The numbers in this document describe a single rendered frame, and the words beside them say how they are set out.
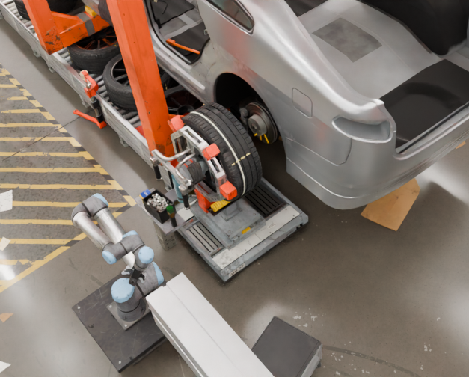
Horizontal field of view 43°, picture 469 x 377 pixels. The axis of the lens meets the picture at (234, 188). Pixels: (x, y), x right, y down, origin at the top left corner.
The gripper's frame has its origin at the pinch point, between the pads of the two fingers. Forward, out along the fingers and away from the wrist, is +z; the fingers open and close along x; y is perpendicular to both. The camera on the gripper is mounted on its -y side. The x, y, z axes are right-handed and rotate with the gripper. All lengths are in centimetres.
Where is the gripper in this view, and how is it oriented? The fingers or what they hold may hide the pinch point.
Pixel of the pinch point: (132, 279)
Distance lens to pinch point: 382.7
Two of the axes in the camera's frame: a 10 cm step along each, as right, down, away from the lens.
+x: -8.9, -4.4, -1.3
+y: 2.9, -7.6, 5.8
